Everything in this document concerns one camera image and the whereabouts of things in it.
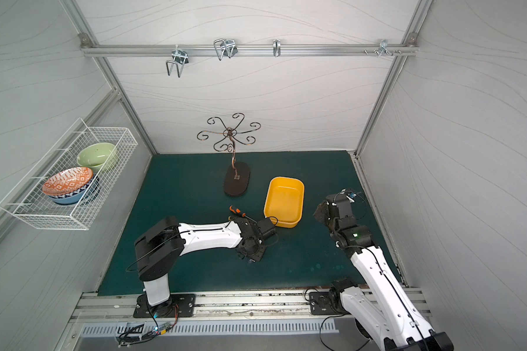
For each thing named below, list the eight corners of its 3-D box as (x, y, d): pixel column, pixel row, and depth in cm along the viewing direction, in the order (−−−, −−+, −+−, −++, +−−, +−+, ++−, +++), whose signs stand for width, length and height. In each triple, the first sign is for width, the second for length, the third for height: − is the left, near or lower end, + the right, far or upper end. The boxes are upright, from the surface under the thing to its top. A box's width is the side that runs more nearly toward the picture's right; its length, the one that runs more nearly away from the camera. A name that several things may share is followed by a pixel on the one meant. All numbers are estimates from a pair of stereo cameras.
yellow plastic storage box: (263, 230, 95) (263, 222, 89) (264, 186, 110) (264, 177, 105) (306, 230, 95) (308, 222, 89) (301, 186, 110) (303, 177, 105)
